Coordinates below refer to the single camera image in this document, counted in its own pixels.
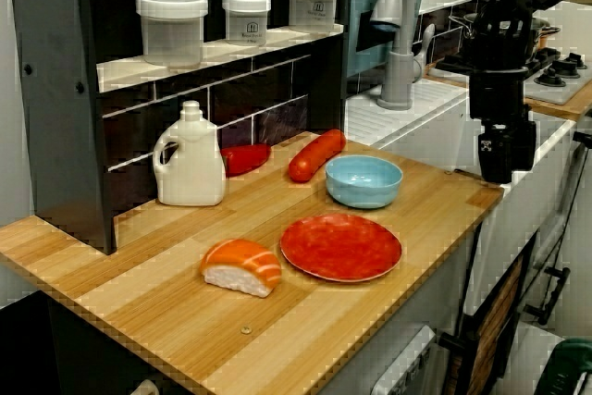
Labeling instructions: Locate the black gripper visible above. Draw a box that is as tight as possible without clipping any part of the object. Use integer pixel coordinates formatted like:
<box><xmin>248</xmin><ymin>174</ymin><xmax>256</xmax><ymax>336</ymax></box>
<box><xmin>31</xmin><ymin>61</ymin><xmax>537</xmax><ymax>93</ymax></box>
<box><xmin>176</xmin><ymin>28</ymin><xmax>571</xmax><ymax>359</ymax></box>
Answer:
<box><xmin>467</xmin><ymin>67</ymin><xmax>539</xmax><ymax>185</ymax></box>

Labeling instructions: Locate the light blue bowl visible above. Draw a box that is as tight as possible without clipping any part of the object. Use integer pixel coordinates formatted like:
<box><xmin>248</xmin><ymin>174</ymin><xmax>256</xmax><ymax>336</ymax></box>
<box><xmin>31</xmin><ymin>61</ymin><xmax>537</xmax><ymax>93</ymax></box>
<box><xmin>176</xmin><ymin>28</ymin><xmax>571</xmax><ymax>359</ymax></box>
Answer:
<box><xmin>324</xmin><ymin>154</ymin><xmax>404</xmax><ymax>210</ymax></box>

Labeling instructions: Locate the white toy sink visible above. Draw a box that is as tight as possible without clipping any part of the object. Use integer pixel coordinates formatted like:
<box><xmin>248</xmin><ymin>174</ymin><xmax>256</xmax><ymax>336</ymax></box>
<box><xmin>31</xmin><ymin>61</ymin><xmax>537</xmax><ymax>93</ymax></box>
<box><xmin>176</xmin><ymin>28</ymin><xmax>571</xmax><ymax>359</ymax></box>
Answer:
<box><xmin>345</xmin><ymin>77</ymin><xmax>578</xmax><ymax>320</ymax></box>

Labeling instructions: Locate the white toy stove top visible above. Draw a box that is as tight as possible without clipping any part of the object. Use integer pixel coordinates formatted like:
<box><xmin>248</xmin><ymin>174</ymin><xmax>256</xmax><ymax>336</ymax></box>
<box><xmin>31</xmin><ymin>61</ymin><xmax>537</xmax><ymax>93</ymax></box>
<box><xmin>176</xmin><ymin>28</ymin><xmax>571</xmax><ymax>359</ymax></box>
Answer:
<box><xmin>424</xmin><ymin>45</ymin><xmax>592</xmax><ymax>107</ymax></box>

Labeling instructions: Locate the grey stove knob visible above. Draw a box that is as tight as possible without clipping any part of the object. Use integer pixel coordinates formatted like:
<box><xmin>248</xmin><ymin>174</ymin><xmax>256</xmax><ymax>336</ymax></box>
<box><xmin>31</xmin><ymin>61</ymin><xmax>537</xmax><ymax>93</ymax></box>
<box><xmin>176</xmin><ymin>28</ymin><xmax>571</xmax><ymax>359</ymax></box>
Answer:
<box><xmin>533</xmin><ymin>67</ymin><xmax>568</xmax><ymax>88</ymax></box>
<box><xmin>556</xmin><ymin>52</ymin><xmax>589</xmax><ymax>79</ymax></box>

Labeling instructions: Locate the black burner grate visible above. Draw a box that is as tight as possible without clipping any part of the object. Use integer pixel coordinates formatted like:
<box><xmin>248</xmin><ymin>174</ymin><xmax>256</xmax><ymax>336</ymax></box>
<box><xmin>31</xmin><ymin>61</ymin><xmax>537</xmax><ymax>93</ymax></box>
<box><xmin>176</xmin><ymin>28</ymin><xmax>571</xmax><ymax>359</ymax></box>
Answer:
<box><xmin>434</xmin><ymin>48</ymin><xmax>563</xmax><ymax>88</ymax></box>

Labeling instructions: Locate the steel pot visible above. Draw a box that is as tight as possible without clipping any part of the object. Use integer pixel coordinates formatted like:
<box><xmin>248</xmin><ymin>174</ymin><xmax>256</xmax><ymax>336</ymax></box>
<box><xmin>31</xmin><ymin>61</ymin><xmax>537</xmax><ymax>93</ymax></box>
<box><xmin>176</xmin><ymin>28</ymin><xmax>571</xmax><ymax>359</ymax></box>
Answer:
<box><xmin>447</xmin><ymin>10</ymin><xmax>562</xmax><ymax>61</ymax></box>

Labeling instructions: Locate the grey toy faucet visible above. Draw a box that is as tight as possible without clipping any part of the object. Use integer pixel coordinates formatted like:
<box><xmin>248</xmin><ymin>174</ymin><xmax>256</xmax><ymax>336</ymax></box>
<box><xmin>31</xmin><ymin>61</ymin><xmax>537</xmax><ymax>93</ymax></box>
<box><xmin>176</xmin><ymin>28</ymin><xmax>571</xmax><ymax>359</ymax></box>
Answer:
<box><xmin>369</xmin><ymin>0</ymin><xmax>424</xmax><ymax>111</ymax></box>

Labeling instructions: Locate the grey faucet lever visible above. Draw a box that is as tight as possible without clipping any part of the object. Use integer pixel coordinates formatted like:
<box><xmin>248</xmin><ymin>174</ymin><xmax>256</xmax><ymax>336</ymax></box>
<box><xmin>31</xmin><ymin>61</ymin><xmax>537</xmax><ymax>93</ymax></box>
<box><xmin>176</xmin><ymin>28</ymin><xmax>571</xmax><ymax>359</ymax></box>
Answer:
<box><xmin>412</xmin><ymin>23</ymin><xmax>438</xmax><ymax>82</ymax></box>

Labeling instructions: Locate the red sausage toy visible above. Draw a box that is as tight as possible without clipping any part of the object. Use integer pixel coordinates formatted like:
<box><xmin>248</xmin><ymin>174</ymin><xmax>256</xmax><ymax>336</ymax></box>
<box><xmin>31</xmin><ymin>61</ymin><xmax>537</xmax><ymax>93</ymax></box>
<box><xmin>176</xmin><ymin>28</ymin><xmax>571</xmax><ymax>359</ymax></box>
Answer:
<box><xmin>288</xmin><ymin>128</ymin><xmax>348</xmax><ymax>184</ymax></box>

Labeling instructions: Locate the red plate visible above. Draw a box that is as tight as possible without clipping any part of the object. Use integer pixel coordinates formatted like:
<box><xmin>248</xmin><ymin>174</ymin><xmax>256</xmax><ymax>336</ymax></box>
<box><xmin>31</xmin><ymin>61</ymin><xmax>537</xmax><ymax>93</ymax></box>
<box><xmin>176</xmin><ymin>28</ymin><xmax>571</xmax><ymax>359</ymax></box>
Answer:
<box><xmin>278</xmin><ymin>213</ymin><xmax>404</xmax><ymax>283</ymax></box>

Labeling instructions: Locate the green object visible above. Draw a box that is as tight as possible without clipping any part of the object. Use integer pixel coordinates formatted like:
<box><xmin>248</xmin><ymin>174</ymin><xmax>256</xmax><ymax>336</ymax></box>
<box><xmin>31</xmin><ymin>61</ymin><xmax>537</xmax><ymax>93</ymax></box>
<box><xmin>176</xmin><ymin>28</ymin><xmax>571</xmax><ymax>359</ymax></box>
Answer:
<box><xmin>539</xmin><ymin>338</ymin><xmax>592</xmax><ymax>395</ymax></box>

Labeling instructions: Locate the white dishwasher panel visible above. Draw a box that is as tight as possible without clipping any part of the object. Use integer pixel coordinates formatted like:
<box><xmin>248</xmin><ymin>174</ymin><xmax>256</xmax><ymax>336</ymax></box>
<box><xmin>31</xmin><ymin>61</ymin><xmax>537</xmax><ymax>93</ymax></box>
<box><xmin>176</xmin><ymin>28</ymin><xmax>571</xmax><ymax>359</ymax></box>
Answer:
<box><xmin>368</xmin><ymin>324</ymin><xmax>438</xmax><ymax>395</ymax></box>

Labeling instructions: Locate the small clear jar white lid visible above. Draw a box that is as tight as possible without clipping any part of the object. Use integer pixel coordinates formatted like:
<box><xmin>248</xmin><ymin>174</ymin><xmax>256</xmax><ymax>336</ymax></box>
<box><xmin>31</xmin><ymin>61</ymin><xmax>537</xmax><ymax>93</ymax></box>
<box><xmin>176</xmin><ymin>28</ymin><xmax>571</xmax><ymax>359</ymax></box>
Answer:
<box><xmin>285</xmin><ymin>0</ymin><xmax>343</xmax><ymax>32</ymax></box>

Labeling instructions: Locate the red pepper toy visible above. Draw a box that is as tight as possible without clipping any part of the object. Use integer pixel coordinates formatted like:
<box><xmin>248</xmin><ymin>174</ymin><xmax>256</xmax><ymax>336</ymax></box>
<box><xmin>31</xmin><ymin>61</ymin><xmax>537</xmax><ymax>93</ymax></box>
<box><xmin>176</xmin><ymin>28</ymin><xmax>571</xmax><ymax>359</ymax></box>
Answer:
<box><xmin>219</xmin><ymin>142</ymin><xmax>273</xmax><ymax>179</ymax></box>

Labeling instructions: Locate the salmon sushi toy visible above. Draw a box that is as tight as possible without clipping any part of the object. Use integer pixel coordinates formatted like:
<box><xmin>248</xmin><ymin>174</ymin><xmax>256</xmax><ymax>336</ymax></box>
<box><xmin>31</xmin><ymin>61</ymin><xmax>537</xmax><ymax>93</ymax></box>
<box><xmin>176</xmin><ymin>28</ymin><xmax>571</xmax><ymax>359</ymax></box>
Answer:
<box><xmin>199</xmin><ymin>238</ymin><xmax>283</xmax><ymax>299</ymax></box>

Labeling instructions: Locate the medium clear jar white lid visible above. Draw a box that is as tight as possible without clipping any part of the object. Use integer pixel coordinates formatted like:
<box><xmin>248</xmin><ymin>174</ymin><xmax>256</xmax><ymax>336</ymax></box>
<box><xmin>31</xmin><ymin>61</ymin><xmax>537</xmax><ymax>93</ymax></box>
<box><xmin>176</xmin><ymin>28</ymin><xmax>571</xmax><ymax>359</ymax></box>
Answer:
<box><xmin>221</xmin><ymin>0</ymin><xmax>273</xmax><ymax>47</ymax></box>

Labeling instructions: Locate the white detergent bottle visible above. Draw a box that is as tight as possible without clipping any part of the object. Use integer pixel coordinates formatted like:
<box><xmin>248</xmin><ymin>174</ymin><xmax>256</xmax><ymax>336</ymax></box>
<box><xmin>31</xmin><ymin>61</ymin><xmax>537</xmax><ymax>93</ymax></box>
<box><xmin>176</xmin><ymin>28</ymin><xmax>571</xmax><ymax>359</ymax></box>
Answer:
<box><xmin>152</xmin><ymin>99</ymin><xmax>228</xmax><ymax>207</ymax></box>

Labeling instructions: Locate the large clear jar white lid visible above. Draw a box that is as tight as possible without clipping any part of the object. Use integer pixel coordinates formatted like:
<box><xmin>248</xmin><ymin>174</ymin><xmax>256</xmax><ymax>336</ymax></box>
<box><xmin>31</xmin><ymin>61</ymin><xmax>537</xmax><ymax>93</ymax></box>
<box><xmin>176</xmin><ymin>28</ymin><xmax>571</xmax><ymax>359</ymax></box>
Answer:
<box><xmin>134</xmin><ymin>0</ymin><xmax>210</xmax><ymax>68</ymax></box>

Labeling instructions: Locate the dark grey shelf unit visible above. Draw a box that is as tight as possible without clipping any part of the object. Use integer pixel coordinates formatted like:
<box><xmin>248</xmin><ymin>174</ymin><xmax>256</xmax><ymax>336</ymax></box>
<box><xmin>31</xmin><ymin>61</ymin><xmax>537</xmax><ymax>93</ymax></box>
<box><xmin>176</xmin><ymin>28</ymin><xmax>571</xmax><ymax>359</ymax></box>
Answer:
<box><xmin>8</xmin><ymin>0</ymin><xmax>356</xmax><ymax>256</ymax></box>

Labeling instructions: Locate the thin black cable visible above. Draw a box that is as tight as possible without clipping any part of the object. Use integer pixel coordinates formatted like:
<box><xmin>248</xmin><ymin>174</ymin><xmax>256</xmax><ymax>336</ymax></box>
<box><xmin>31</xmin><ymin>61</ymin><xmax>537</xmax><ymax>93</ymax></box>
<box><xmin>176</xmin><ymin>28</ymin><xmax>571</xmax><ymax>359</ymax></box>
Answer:
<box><xmin>531</xmin><ymin>130</ymin><xmax>592</xmax><ymax>292</ymax></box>

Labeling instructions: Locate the black oven door handle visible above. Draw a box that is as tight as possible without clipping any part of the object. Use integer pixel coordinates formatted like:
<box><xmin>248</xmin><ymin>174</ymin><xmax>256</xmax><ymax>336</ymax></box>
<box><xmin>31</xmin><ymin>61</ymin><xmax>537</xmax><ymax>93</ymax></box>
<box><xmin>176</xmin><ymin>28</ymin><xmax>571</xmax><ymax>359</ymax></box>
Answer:
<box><xmin>522</xmin><ymin>265</ymin><xmax>572</xmax><ymax>327</ymax></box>

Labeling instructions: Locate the white cabinet handle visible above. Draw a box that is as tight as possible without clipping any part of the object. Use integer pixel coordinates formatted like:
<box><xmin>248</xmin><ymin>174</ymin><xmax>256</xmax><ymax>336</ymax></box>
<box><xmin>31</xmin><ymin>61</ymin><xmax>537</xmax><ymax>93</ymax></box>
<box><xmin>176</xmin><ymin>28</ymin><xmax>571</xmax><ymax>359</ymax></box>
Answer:
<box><xmin>130</xmin><ymin>378</ymin><xmax>161</xmax><ymax>395</ymax></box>

